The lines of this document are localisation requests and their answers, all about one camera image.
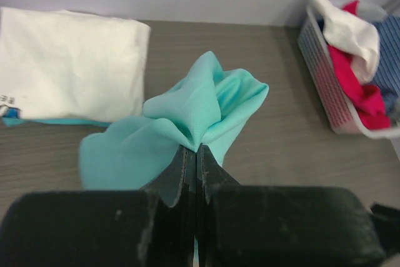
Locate white crumpled shirt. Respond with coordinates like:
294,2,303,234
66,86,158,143
309,0,380,84

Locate right white plastic basket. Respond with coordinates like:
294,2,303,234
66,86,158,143
297,0,399,139

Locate blue checkered shirt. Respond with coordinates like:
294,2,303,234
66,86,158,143
371,15,399,114

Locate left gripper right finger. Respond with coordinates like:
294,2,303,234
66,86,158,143
196,146,386,266

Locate folded white t shirt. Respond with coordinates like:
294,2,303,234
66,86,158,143
1,7,151,123

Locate red shirt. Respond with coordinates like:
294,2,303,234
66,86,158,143
326,0,391,130

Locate teal t shirt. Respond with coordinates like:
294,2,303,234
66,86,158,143
77,51,270,267

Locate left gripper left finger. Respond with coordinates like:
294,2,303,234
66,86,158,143
1,147,196,266

